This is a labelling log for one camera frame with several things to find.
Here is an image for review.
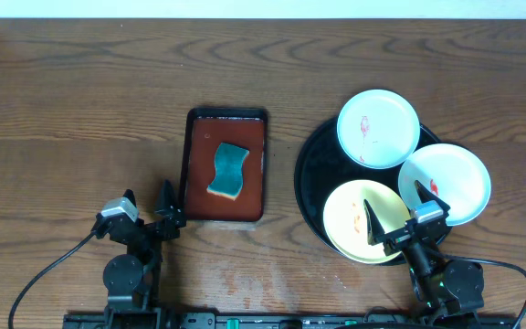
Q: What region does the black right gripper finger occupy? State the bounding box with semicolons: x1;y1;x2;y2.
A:
414;180;450;211
363;199;384;245

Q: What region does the yellow plate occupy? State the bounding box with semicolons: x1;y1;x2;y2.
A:
323;180;410;264

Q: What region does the white plate with small stain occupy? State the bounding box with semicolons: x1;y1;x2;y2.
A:
398;143;491;227

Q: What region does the teal yellow sponge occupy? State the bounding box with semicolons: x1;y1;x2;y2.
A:
207;143;249;200

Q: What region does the white plate with long stain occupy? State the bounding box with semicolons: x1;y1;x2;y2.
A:
336;90;421;170

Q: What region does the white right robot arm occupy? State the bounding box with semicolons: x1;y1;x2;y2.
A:
363;182;484;325

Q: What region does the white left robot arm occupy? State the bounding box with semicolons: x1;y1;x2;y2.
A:
92;180;186;313

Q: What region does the rectangular black water tray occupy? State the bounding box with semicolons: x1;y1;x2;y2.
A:
179;107;268;222

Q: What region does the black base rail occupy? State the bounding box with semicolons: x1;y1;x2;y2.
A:
62;309;519;329

